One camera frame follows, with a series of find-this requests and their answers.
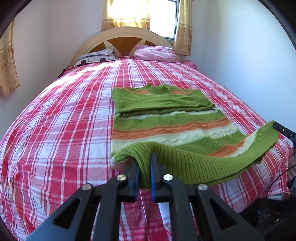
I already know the window behind headboard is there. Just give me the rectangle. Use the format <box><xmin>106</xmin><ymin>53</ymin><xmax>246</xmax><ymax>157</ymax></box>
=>
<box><xmin>149</xmin><ymin>0</ymin><xmax>179</xmax><ymax>42</ymax></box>

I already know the yellow curtain at left window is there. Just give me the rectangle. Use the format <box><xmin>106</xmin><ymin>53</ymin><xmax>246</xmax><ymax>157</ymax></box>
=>
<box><xmin>0</xmin><ymin>20</ymin><xmax>20</xmax><ymax>98</ymax></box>

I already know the yellow curtain right of headboard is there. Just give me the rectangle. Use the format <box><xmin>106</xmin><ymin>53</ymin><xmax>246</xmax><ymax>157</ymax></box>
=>
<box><xmin>173</xmin><ymin>0</ymin><xmax>193</xmax><ymax>56</ymax></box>

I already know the pink pillow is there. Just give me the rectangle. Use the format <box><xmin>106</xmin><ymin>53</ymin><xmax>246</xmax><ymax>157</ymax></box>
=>
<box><xmin>133</xmin><ymin>45</ymin><xmax>177</xmax><ymax>62</ymax></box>

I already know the grey patterned pillow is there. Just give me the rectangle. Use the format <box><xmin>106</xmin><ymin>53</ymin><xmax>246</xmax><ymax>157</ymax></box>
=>
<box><xmin>74</xmin><ymin>48</ymin><xmax>116</xmax><ymax>66</ymax></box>

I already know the green striped knit sweater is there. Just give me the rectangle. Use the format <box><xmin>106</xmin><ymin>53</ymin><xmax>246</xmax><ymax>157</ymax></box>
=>
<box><xmin>111</xmin><ymin>84</ymin><xmax>279</xmax><ymax>187</ymax></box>

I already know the yellow curtain of headboard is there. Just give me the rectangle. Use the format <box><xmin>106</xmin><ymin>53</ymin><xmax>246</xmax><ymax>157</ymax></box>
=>
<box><xmin>173</xmin><ymin>0</ymin><xmax>193</xmax><ymax>56</ymax></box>
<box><xmin>101</xmin><ymin>0</ymin><xmax>150</xmax><ymax>31</ymax></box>

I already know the black cable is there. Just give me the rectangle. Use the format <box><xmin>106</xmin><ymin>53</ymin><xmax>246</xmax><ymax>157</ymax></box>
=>
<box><xmin>265</xmin><ymin>169</ymin><xmax>296</xmax><ymax>200</ymax></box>

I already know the red plaid bed sheet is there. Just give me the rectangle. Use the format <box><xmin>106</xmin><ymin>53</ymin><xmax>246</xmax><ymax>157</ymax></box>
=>
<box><xmin>1</xmin><ymin>57</ymin><xmax>290</xmax><ymax>240</ymax></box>

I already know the yellow curtain left of headboard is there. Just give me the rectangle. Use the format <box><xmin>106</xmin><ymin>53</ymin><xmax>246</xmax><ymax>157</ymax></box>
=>
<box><xmin>101</xmin><ymin>0</ymin><xmax>150</xmax><ymax>31</ymax></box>

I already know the cream wooden headboard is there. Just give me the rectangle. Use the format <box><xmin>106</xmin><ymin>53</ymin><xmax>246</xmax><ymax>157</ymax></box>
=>
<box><xmin>71</xmin><ymin>27</ymin><xmax>171</xmax><ymax>66</ymax></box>

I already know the person's right hand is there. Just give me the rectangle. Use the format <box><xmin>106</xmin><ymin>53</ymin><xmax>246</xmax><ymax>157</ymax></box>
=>
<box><xmin>287</xmin><ymin>154</ymin><xmax>295</xmax><ymax>180</ymax></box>

